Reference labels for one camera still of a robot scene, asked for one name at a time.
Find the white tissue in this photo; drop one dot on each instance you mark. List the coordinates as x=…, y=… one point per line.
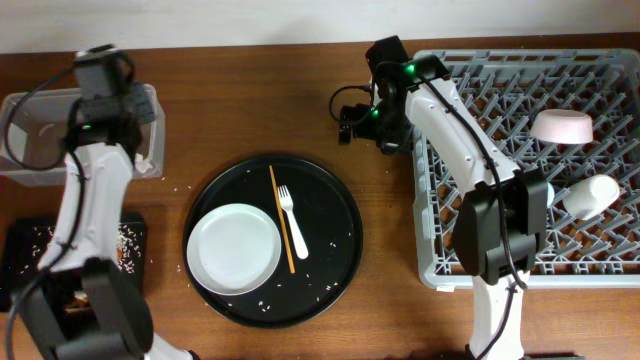
x=142, y=166

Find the wooden chopstick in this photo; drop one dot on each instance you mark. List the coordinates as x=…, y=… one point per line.
x=285, y=236

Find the round black serving tray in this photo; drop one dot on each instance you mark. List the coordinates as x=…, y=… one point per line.
x=330, y=222

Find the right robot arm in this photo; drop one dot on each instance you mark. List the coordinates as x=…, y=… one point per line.
x=501, y=222

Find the light blue cup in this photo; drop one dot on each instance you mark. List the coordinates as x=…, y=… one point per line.
x=550, y=194

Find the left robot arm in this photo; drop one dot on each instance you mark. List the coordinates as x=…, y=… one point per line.
x=79, y=305

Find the black rectangular tray bin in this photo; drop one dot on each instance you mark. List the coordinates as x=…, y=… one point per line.
x=135, y=270

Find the white cup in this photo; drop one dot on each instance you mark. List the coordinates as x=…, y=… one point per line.
x=591, y=196

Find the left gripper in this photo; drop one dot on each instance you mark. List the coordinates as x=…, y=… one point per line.
x=147, y=94

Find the pink bowl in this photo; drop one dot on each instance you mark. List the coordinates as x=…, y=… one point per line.
x=561, y=126

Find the rice and food scraps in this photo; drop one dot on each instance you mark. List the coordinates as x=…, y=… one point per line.
x=127, y=245

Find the white plastic fork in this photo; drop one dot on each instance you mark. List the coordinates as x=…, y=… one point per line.
x=287, y=204

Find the white round plate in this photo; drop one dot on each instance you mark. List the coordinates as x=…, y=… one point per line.
x=233, y=249

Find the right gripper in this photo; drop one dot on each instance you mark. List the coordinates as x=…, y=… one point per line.
x=401, y=140

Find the grey dishwasher rack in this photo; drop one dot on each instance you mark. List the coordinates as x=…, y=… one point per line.
x=505, y=90

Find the clear plastic bin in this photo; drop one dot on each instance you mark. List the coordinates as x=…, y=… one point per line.
x=40, y=124

